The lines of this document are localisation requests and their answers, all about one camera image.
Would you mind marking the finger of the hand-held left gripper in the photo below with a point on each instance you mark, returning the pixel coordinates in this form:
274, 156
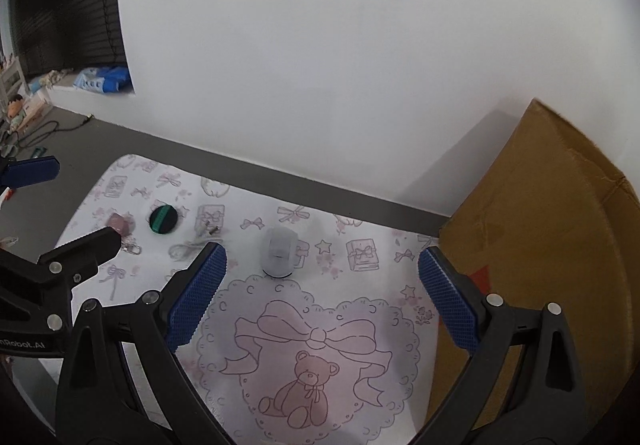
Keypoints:
30, 171
75, 252

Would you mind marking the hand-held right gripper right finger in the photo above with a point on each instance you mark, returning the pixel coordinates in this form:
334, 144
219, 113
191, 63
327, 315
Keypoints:
450, 300

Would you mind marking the pink printed bear mat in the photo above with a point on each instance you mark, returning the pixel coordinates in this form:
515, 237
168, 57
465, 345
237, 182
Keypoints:
310, 375

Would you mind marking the brown cardboard box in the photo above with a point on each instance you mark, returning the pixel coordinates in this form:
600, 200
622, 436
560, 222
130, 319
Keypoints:
540, 250

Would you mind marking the small pink object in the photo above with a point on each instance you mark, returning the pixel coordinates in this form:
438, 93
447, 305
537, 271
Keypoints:
120, 223

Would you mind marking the small metal clip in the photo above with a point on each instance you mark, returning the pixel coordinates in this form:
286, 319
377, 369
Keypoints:
132, 249

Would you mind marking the dark window blinds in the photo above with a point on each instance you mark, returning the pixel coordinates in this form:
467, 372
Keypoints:
70, 0

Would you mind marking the small white plastic device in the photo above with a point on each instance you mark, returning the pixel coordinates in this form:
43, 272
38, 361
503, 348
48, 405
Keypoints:
278, 252

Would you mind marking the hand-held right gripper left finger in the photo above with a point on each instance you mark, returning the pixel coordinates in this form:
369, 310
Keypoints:
197, 295

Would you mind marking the black green round disc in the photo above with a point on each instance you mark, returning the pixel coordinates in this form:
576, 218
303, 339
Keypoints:
162, 219

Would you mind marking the small doll figure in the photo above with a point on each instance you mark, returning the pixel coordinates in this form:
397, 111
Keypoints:
15, 111

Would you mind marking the blue white packet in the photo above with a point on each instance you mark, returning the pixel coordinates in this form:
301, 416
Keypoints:
102, 79

